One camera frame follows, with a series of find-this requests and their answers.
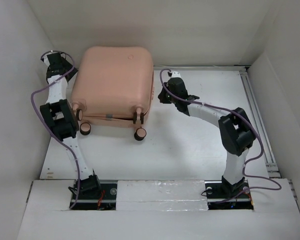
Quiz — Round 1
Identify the pink hard-shell suitcase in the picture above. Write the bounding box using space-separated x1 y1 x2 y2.
71 46 155 141

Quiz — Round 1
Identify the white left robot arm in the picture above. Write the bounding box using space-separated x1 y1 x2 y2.
39 50 103 200

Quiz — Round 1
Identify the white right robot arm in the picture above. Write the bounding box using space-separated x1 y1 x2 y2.
158 68 256 198

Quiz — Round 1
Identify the white foam cover block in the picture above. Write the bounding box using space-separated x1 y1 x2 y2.
116 180 208 212

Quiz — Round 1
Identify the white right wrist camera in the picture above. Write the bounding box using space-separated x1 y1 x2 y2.
167 71 181 78

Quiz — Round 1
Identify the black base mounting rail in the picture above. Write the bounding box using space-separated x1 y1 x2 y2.
70 180 254 212

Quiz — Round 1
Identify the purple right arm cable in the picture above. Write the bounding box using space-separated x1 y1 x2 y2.
159 68 283 205

